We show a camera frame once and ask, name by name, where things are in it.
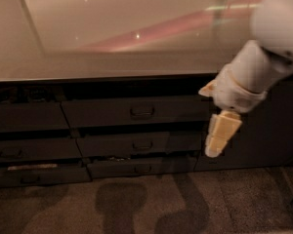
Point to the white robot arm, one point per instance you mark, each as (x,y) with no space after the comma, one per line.
(244,82)

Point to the dark drawer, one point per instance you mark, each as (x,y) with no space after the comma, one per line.
(136,110)
(23,117)
(141,143)
(38,150)
(43,177)
(142,167)

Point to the dark cabinet door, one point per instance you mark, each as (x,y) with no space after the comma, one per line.
(265,137)

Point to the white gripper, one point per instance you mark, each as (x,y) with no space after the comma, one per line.
(232,93)

